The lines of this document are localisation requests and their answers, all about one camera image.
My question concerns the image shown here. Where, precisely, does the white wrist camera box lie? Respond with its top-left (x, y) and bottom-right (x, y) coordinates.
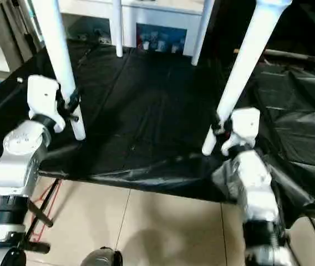
top-left (221, 108), bottom-right (261, 157)
top-left (27, 75), bottom-right (67, 134)

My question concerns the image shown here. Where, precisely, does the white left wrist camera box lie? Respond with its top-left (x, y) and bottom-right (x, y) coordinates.
top-left (27, 75), bottom-right (67, 134)

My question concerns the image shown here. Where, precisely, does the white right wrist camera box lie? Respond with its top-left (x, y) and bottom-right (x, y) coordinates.
top-left (221, 108), bottom-right (261, 157)

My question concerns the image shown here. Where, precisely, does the black flat device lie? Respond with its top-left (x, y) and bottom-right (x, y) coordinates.
top-left (263, 49), bottom-right (315, 64)

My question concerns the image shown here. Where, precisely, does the white glass-door cabinet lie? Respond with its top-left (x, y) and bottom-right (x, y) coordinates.
top-left (58, 0), bottom-right (209, 56)

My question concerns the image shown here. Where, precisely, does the white plastic table leg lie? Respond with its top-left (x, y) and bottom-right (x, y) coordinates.
top-left (31, 0), bottom-right (87, 141)
top-left (201, 0), bottom-right (294, 157)
top-left (111, 0), bottom-right (125, 58)
top-left (191, 0), bottom-right (216, 67)

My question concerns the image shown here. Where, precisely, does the light blue plastic strip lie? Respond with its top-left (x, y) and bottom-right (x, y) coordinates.
top-left (23, 0), bottom-right (44, 49)

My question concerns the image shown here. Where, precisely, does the black work mat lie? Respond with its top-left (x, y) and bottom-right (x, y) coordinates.
top-left (0, 42), bottom-right (315, 222)

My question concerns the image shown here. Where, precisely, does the black metal table frame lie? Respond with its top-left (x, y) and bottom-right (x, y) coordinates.
top-left (22, 180), bottom-right (64, 255)

